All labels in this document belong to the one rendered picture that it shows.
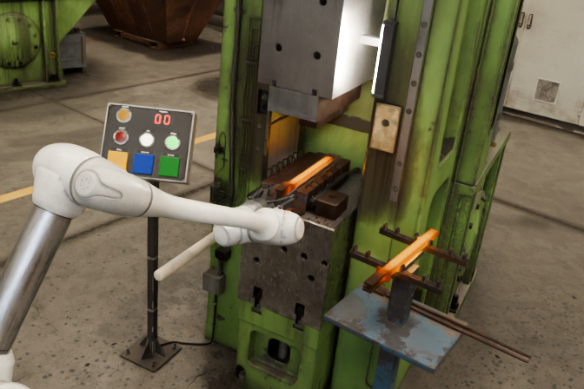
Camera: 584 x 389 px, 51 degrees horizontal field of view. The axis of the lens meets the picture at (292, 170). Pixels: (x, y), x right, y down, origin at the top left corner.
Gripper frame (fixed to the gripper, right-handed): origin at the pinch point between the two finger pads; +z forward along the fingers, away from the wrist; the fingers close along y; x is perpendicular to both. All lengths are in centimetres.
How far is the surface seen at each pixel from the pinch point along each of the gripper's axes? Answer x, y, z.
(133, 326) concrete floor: -99, -78, 7
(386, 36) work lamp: 60, 25, 15
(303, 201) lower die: -4.1, 6.4, 5.2
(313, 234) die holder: -12.5, 14.3, -0.8
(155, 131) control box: 12, -53, -8
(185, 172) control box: -0.1, -38.0, -8.4
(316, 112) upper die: 31.3, 7.4, 5.1
